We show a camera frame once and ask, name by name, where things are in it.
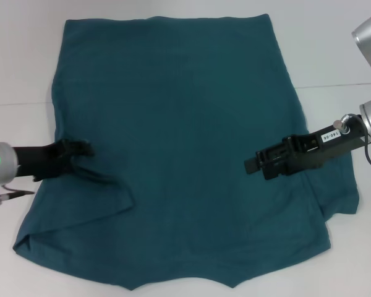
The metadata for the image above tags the right gripper black olive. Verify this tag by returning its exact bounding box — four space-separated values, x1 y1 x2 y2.
243 118 371 181

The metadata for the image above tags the left gripper black olive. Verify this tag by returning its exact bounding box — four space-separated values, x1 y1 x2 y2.
12 139 96 183

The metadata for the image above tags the teal blue shirt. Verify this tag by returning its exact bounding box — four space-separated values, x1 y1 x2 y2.
12 12 361 284

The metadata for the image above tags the left wrist thin cable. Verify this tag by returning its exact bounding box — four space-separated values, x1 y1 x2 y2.
1 184 35 199

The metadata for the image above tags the right wrist cable with plug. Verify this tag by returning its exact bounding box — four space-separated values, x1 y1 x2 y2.
333 113 371 170

